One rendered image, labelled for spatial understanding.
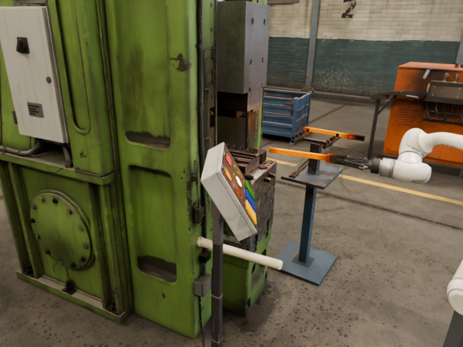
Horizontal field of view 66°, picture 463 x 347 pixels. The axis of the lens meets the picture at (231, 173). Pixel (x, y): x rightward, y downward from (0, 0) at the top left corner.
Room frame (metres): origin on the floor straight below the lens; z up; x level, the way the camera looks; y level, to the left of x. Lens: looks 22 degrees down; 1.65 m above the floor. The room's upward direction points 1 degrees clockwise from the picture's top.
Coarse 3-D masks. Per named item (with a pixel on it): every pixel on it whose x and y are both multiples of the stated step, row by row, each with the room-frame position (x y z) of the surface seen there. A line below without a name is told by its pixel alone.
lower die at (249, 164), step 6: (234, 150) 2.00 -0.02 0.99; (234, 156) 1.89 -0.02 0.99; (240, 156) 1.88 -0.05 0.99; (246, 156) 1.87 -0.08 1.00; (258, 156) 1.93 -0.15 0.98; (240, 162) 1.82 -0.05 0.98; (246, 162) 1.81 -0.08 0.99; (252, 162) 1.85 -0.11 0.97; (258, 162) 1.94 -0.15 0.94; (240, 168) 1.78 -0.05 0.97; (246, 168) 1.78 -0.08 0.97; (252, 168) 1.86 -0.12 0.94
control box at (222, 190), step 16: (224, 144) 1.46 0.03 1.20; (208, 160) 1.33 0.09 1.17; (224, 160) 1.29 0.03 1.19; (208, 176) 1.15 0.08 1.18; (224, 176) 1.15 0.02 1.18; (208, 192) 1.14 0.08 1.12; (224, 192) 1.14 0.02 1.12; (240, 192) 1.25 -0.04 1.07; (224, 208) 1.14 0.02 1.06; (240, 208) 1.14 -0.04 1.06; (240, 224) 1.14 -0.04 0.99
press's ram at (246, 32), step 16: (224, 16) 1.77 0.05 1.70; (240, 16) 1.73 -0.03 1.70; (256, 16) 1.83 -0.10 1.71; (224, 32) 1.77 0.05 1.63; (240, 32) 1.73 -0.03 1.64; (256, 32) 1.84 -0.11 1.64; (224, 48) 1.77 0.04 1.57; (240, 48) 1.73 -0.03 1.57; (256, 48) 1.84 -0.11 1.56; (224, 64) 1.77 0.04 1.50; (240, 64) 1.73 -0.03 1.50; (256, 64) 1.85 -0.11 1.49; (224, 80) 1.77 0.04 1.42; (240, 80) 1.73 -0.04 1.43; (256, 80) 1.86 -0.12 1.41
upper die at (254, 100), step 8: (224, 96) 1.82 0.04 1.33; (232, 96) 1.80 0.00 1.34; (240, 96) 1.78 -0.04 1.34; (248, 96) 1.77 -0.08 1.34; (256, 96) 1.87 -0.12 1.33; (224, 104) 1.82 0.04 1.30; (232, 104) 1.80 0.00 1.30; (240, 104) 1.78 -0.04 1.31; (248, 104) 1.77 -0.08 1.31; (256, 104) 1.87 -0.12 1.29
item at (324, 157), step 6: (270, 150) 1.82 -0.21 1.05; (276, 150) 1.81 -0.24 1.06; (282, 150) 1.80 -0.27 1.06; (288, 150) 1.79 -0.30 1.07; (294, 150) 1.79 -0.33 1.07; (300, 156) 1.75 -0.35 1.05; (306, 156) 1.74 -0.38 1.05; (312, 156) 1.73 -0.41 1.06; (318, 156) 1.71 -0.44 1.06; (324, 156) 1.70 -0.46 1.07; (342, 156) 1.66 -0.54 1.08; (330, 162) 1.69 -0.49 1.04; (336, 162) 1.68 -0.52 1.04
